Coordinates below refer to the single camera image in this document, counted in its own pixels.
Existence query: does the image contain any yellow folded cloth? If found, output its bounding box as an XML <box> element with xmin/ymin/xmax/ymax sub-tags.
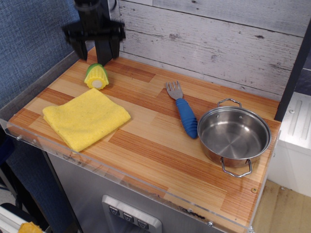
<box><xmin>43</xmin><ymin>88</ymin><xmax>131</xmax><ymax>152</ymax></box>

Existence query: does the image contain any white appliance at right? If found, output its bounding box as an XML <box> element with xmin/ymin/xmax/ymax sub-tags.
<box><xmin>268</xmin><ymin>92</ymin><xmax>311</xmax><ymax>197</ymax></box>

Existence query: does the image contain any black left vertical post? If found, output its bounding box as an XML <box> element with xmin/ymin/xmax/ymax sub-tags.
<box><xmin>95</xmin><ymin>0</ymin><xmax>112</xmax><ymax>66</ymax></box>

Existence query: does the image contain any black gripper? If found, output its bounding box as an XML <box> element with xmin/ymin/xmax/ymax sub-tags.
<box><xmin>62</xmin><ymin>8</ymin><xmax>125</xmax><ymax>60</ymax></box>

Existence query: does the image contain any stainless steel pot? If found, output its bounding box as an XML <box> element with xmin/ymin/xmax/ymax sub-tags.
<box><xmin>197</xmin><ymin>99</ymin><xmax>272</xmax><ymax>178</ymax></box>

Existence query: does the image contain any yellow green toy corn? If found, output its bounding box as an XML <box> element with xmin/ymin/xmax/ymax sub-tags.
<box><xmin>84</xmin><ymin>63</ymin><xmax>109</xmax><ymax>90</ymax></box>

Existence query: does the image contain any black vertical post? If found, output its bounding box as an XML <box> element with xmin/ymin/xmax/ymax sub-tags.
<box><xmin>274</xmin><ymin>20</ymin><xmax>311</xmax><ymax>122</ymax></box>
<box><xmin>95</xmin><ymin>0</ymin><xmax>112</xmax><ymax>66</ymax></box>

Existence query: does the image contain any silver button control panel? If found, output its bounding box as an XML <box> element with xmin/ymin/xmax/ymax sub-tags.
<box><xmin>102</xmin><ymin>195</ymin><xmax>162</xmax><ymax>233</ymax></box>

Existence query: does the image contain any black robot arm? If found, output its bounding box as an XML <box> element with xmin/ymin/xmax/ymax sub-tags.
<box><xmin>62</xmin><ymin>0</ymin><xmax>125</xmax><ymax>66</ymax></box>

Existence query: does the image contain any blue handled fork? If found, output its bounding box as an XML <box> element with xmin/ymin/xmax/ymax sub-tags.
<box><xmin>165</xmin><ymin>81</ymin><xmax>198</xmax><ymax>139</ymax></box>

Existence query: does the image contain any clear acrylic table guard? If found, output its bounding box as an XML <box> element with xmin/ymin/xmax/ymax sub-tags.
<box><xmin>0</xmin><ymin>49</ymin><xmax>280</xmax><ymax>233</ymax></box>

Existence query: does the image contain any black right vertical post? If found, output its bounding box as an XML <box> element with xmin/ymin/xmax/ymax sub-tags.
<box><xmin>274</xmin><ymin>20</ymin><xmax>311</xmax><ymax>122</ymax></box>

